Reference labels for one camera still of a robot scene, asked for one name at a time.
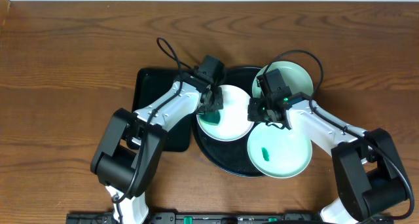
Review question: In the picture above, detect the green scrubbing sponge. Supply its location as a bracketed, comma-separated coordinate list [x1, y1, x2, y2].
[199, 111, 221, 126]

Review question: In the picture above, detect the white round plate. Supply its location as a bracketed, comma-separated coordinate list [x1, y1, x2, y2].
[196, 84, 254, 141]

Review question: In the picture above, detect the mint green plate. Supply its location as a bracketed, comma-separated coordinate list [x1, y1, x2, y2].
[251, 61, 314, 98]
[247, 124, 312, 179]

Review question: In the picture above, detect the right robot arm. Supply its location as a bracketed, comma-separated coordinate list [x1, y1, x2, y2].
[247, 92, 414, 223]

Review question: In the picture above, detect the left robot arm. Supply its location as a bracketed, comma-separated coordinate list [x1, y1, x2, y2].
[90, 72, 224, 223]

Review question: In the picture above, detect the dark rectangular sponge tray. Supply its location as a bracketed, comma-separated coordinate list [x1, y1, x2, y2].
[132, 67, 192, 152]

